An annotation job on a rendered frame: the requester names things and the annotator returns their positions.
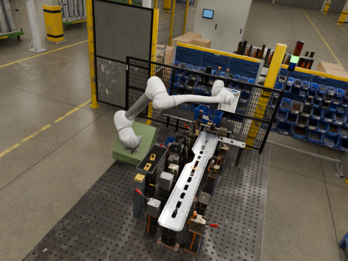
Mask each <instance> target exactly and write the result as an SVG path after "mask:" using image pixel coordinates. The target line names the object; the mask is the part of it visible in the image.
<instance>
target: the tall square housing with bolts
mask: <svg viewBox="0 0 348 261"><path fill-rule="evenodd" d="M172 182H173V174H170V173H167V172H164V171H163V172H162V174H161V176H160V179H159V187H161V188H158V196H157V200H159V201H161V205H160V210H159V212H160V213H161V212H162V210H163V208H164V206H165V204H166V202H167V200H168V198H169V196H170V189H171V187H172ZM162 188H163V189H162Z"/></svg>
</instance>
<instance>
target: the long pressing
mask: <svg viewBox="0 0 348 261"><path fill-rule="evenodd" d="M218 141H219V136H217V135H213V134H210V133H205V132H200V133H199V135H198V137H197V139H196V141H195V143H194V145H193V147H192V152H193V153H194V155H195V157H194V159H193V161H192V162H191V163H188V164H185V166H184V168H183V170H182V172H181V174H180V176H179V178H178V180H177V182H176V184H175V186H174V188H173V190H172V192H171V194H170V196H169V198H168V200H167V202H166V204H165V206H164V208H163V210H162V212H161V214H160V216H159V218H158V224H159V225H160V226H162V227H164V228H167V229H170V230H173V231H176V232H180V231H182V229H183V226H184V224H185V221H186V219H187V216H188V214H189V211H190V208H191V206H192V203H193V200H194V198H195V195H196V192H197V190H198V187H199V184H200V182H201V179H202V176H203V174H204V171H205V168H206V166H207V163H208V160H209V159H210V158H212V157H213V155H214V152H215V148H216V146H217V143H218ZM203 144H204V145H205V149H204V150H203V149H202V145H203ZM200 151H201V152H203V154H199V153H200ZM198 156H201V158H200V159H197V158H198ZM196 161H199V163H198V165H197V167H198V168H199V170H195V172H194V175H193V176H190V174H191V171H192V168H190V166H191V165H192V166H194V165H195V162H196ZM189 177H191V178H192V179H191V182H190V183H189V182H187V180H188V178H189ZM186 184H187V185H188V189H187V191H186V190H184V187H185V185H186ZM182 193H185V196H184V198H183V199H181V198H180V196H181V194H182ZM179 201H180V202H182V203H181V206H180V208H178V210H175V208H176V205H177V203H178V202H179ZM174 211H177V212H178V213H177V215H176V217H175V218H172V217H171V216H172V214H173V212H174Z"/></svg>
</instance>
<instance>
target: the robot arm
mask: <svg viewBox="0 0 348 261"><path fill-rule="evenodd" d="M147 84H148V85H147V88H146V90H145V93H144V94H143V95H142V96H141V97H140V98H139V99H138V100H137V101H136V102H135V103H134V104H133V105H132V106H131V107H130V108H129V109H128V110H127V111H123V110H120V111H117V112H116V113H115V114H114V123H115V126H116V129H117V131H118V134H119V141H120V143H121V144H122V145H123V146H124V148H123V149H124V150H129V154H132V152H133V151H137V152H139V151H140V144H141V139H142V136H141V135H136V134H135V132H134V130H133V128H132V124H133V122H134V118H135V117H136V116H137V115H138V114H139V113H140V112H141V111H142V110H143V109H144V108H145V107H146V106H147V105H148V104H149V103H150V102H151V101H153V102H152V105H153V107H154V109H157V110H164V109H169V108H172V107H174V106H176V105H179V104H181V103H183V102H202V103H210V105H209V106H207V115H208V116H209V117H208V119H209V121H210V118H211V115H210V114H211V111H212V110H213V116H212V118H211V123H212V120H213V119H214V117H216V115H217V113H218V111H219V110H220V108H218V103H220V104H227V105H231V104H233V103H234V101H235V97H234V95H233V94H232V93H231V92H230V91H228V90H226V89H225V88H224V82H223V81H221V80H217V81H215V82H214V84H213V87H212V95H211V97H208V96H198V95H173V96H169V95H168V93H167V91H166V88H165V86H164V84H163V82H162V80H161V79H160V78H158V77H156V76H154V77H151V78H149V80H148V83H147ZM209 107H210V109H211V110H210V113H209ZM216 109H217V112H216V114H215V110H216ZM214 114H215V115H214Z"/></svg>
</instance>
